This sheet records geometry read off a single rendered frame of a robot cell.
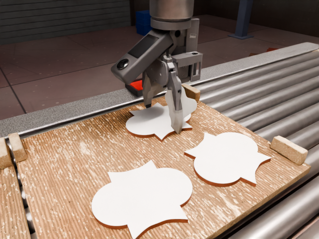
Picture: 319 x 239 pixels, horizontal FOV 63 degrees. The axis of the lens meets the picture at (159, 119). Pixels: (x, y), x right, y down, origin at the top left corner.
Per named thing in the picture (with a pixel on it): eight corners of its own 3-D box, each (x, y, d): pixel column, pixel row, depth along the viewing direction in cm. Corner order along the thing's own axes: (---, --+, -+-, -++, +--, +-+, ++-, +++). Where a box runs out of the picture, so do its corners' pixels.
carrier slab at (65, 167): (12, 149, 49) (10, 142, 48) (182, 96, 69) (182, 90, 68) (68, 341, 25) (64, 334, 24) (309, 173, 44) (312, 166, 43)
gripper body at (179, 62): (201, 83, 51) (207, 19, 45) (164, 93, 47) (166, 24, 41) (177, 71, 56) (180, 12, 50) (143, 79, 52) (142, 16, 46)
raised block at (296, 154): (268, 148, 47) (271, 136, 46) (275, 144, 48) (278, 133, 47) (299, 166, 43) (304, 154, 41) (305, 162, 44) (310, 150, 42)
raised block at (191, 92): (179, 94, 66) (180, 83, 65) (185, 92, 67) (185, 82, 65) (194, 103, 62) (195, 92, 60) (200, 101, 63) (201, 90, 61)
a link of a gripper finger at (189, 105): (206, 127, 51) (195, 80, 49) (182, 136, 48) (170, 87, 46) (196, 126, 53) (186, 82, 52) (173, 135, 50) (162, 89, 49)
